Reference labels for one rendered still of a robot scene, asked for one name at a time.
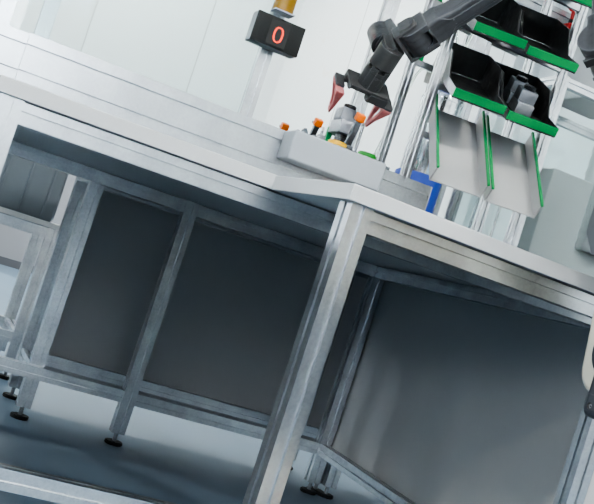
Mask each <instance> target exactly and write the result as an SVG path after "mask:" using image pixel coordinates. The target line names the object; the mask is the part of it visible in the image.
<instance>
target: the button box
mask: <svg viewBox="0 0 594 504"><path fill-rule="evenodd" d="M277 159H280V160H282V161H285V162H288V163H290V164H293V165H296V166H298V167H301V168H304V169H306V170H309V171H312V172H314V173H317V174H320V175H322V176H325V177H328V178H331V179H333V180H336V181H339V182H344V183H354V184H357V185H360V186H363V187H365V188H368V189H370V190H373V191H376V192H377V191H378V190H379V187H380V184H381V181H382V178H383V175H384V171H385V168H386V164H385V163H384V162H379V161H378V160H375V159H372V158H370V157H367V156H364V155H361V154H359V153H356V152H353V151H351V150H349V149H347V148H344V147H341V146H339V145H336V144H333V143H330V142H328V141H325V140H322V139H320V138H317V137H315V136H312V135H309V134H307V133H304V132H302V131H300V130H298V129H297V130H290V131H289V130H288V131H285V133H284V136H283V139H282V142H281V145H280V148H279V151H278V154H277Z"/></svg>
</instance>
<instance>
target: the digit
mask: <svg viewBox="0 0 594 504"><path fill-rule="evenodd" d="M291 26H292V25H290V24H287V23H285V22H283V21H280V20H278V19H276V18H273V19H272V22H271V25H270V28H269V31H268V34H267V37H266V40H265V42H266V43H268V44H271V45H273V46H276V47H278V48H280V49H283V50H284V47H285V44H286V41H287V38H288V35H289V32H290V29H291Z"/></svg>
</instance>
